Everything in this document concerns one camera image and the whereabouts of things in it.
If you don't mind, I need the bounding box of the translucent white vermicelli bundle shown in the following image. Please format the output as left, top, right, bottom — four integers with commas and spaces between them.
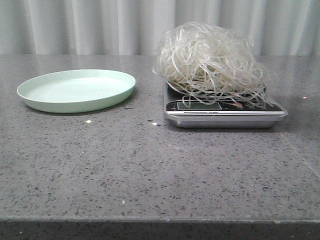
153, 22, 271, 109

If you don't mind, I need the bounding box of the silver black kitchen scale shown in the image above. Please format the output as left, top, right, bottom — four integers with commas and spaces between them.
163, 84, 288, 128

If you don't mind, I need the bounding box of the light green round plate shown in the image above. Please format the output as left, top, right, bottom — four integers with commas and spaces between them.
17, 69, 136, 114

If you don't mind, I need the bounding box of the white pleated curtain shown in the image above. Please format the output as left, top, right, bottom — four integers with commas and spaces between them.
0, 0, 320, 56

